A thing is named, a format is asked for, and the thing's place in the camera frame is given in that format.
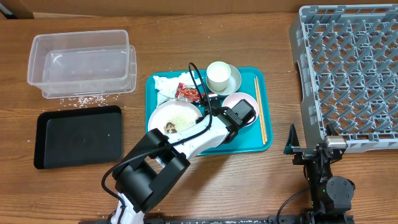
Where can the scattered rice on table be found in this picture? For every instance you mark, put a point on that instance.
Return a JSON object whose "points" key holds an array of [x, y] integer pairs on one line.
{"points": [[80, 102]]}

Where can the clear plastic bin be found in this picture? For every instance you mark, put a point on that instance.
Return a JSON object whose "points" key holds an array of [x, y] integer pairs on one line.
{"points": [[70, 64]]}

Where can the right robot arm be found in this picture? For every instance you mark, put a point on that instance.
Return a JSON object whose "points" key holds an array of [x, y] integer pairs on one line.
{"points": [[330, 195]]}

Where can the teal serving tray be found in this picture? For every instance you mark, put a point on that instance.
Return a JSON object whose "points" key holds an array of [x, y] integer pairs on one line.
{"points": [[249, 139]]}

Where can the brown food scrap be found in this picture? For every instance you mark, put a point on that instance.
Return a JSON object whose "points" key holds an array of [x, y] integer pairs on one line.
{"points": [[170, 128]]}

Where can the white paper cup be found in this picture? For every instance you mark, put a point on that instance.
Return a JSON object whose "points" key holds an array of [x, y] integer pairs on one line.
{"points": [[218, 74]]}

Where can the white rice pile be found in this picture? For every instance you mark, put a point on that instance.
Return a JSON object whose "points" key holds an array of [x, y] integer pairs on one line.
{"points": [[182, 123]]}

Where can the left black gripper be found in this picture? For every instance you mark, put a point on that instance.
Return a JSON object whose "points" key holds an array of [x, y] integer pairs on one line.
{"points": [[200, 117]]}

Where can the small white plate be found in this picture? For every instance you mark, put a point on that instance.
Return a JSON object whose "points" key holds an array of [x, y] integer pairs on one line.
{"points": [[233, 99]]}

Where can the large white plate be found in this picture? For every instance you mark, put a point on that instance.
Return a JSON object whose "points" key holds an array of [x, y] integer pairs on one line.
{"points": [[168, 110]]}

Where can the black plastic tray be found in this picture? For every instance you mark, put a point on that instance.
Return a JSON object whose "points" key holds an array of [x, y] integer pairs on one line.
{"points": [[78, 137]]}

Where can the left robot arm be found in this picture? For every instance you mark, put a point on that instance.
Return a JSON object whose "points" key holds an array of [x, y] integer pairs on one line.
{"points": [[155, 164]]}

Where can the right wooden chopstick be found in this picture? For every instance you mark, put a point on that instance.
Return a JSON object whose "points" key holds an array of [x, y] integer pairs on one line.
{"points": [[261, 110]]}

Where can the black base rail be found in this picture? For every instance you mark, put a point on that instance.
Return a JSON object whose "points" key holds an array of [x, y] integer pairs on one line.
{"points": [[233, 221]]}

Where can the grey dishwasher rack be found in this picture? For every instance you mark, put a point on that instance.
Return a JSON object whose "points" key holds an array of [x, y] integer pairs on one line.
{"points": [[347, 61]]}

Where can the grey shallow bowl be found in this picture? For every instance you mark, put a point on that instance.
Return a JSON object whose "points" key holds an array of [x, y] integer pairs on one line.
{"points": [[233, 85]]}

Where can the white napkin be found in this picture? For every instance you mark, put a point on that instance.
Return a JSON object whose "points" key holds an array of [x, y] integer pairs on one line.
{"points": [[167, 87]]}

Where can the red snack wrapper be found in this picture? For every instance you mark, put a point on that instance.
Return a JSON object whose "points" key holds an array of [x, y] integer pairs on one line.
{"points": [[189, 94]]}

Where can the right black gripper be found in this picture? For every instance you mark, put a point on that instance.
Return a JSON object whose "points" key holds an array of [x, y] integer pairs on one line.
{"points": [[303, 154]]}

